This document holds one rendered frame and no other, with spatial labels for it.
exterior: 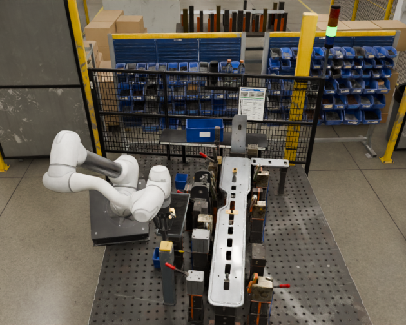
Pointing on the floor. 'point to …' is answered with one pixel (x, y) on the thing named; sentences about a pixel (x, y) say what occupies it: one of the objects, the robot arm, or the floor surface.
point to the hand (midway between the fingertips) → (164, 233)
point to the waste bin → (395, 108)
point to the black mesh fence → (197, 109)
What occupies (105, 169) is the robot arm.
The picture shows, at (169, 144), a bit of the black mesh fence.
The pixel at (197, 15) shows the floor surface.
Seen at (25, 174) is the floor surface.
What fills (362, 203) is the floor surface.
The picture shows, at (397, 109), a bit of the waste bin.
